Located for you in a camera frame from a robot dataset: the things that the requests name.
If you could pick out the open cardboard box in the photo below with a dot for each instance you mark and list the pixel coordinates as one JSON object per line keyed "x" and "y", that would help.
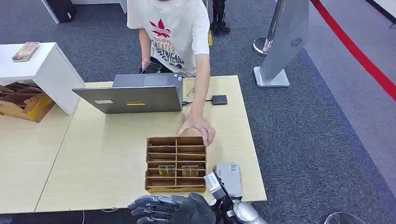
{"x": 28, "y": 106}

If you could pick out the silver kiosk stand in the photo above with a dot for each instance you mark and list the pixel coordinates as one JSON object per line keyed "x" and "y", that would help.
{"x": 284, "y": 40}

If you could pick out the person's right hand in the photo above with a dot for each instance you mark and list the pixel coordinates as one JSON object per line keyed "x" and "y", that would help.
{"x": 145, "y": 64}

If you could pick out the wooden slotted card box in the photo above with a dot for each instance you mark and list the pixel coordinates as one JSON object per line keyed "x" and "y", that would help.
{"x": 176, "y": 185}

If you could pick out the stack of printed cards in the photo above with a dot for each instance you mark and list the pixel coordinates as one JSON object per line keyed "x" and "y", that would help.
{"x": 26, "y": 51}

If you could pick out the white cabinet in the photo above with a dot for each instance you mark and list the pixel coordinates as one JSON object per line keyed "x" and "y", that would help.
{"x": 46, "y": 68}

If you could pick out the black case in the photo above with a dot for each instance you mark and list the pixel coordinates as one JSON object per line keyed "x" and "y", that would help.
{"x": 63, "y": 9}

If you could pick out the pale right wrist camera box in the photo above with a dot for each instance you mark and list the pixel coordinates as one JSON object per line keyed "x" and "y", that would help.
{"x": 227, "y": 177}

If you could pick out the grey laptop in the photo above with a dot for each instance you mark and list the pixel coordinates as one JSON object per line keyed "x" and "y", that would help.
{"x": 136, "y": 95}

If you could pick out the small yellow object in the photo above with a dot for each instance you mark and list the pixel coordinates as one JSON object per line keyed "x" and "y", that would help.
{"x": 210, "y": 37}

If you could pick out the black smartphone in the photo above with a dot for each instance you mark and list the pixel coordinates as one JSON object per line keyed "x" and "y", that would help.
{"x": 151, "y": 68}

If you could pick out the chrome post with round base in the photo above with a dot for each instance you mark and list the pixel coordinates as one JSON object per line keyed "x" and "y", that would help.
{"x": 261, "y": 46}

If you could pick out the printed card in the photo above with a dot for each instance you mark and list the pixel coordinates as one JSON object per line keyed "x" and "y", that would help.
{"x": 166, "y": 171}
{"x": 190, "y": 171}

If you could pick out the grey rounded robot shell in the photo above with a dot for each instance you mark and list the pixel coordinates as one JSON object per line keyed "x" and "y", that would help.
{"x": 345, "y": 219}

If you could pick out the black robot legs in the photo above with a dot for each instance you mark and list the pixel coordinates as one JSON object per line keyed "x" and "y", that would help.
{"x": 219, "y": 18}

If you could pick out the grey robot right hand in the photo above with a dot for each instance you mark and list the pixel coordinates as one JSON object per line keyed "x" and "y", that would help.
{"x": 182, "y": 210}

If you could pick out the small tan ornament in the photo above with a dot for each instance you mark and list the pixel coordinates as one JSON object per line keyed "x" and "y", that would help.
{"x": 191, "y": 92}

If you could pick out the red floor tape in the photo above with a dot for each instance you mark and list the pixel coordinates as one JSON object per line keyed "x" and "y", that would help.
{"x": 355, "y": 51}

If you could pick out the person in printed shirt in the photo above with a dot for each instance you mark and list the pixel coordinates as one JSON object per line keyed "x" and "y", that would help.
{"x": 173, "y": 34}

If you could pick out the person's left hand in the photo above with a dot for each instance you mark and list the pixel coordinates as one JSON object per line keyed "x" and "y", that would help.
{"x": 199, "y": 126}

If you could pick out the small black card reader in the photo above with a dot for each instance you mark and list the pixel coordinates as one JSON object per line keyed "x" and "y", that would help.
{"x": 219, "y": 100}

